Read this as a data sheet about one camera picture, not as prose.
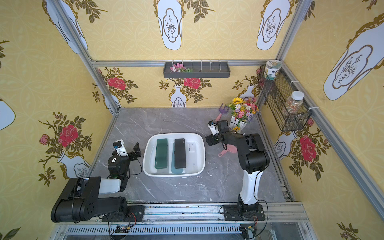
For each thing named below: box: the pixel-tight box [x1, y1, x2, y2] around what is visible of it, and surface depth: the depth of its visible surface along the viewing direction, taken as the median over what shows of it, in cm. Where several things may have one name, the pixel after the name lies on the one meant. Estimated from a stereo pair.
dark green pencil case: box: [154, 138, 168, 169], surface depth 94 cm
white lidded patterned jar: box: [264, 59, 282, 80], surface depth 87 cm
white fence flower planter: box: [228, 97, 260, 133], surface depth 100 cm
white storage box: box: [143, 133, 206, 177], surface depth 94 cm
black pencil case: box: [174, 138, 186, 169], surface depth 93 cm
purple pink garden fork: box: [215, 103, 230, 122], surface depth 123 cm
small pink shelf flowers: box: [170, 62, 191, 73], surface depth 89 cm
